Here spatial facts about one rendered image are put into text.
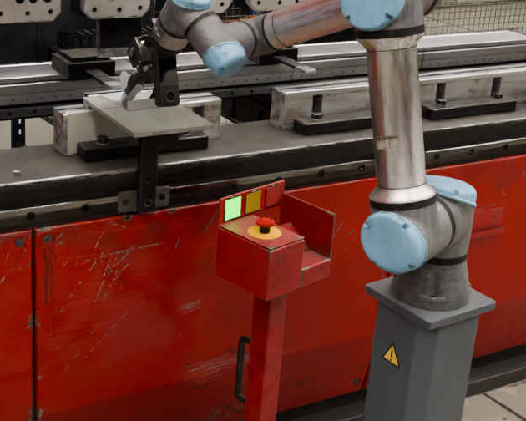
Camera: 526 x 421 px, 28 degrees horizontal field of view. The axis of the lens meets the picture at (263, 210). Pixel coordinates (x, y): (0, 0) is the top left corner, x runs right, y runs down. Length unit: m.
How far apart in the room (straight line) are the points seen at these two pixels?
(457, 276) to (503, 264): 1.11
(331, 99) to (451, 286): 0.82
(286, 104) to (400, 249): 0.85
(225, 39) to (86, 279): 0.65
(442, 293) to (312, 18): 0.56
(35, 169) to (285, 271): 0.56
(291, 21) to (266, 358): 0.77
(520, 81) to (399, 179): 1.30
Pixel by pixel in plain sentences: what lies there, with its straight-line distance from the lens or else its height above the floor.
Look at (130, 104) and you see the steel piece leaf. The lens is 2.22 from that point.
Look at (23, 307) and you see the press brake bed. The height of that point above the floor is 0.59.
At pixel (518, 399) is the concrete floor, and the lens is 3.29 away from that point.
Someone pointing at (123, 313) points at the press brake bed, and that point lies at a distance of 2.39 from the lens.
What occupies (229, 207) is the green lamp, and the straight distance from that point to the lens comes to 2.23.
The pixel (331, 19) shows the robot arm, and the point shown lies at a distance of 1.97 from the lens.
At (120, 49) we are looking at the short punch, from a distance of 2.34.
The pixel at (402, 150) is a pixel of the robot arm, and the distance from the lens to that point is 1.78.
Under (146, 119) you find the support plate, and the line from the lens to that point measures 2.17.
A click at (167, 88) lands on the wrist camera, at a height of 1.08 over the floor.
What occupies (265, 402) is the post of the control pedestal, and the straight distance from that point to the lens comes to 2.42.
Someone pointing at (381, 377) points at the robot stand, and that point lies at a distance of 2.08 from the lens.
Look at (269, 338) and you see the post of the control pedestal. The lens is 2.33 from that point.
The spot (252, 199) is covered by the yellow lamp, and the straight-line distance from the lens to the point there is 2.27.
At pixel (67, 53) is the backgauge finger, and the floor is 1.03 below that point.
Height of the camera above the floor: 1.65
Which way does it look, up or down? 22 degrees down
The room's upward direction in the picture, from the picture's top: 4 degrees clockwise
